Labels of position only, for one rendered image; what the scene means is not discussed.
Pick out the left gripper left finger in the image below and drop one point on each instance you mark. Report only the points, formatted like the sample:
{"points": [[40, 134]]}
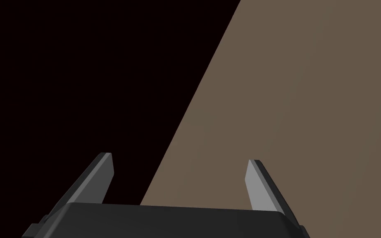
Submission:
{"points": [[94, 183]]}

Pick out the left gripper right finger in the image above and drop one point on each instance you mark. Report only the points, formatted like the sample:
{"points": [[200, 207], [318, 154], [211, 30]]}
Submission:
{"points": [[263, 191]]}

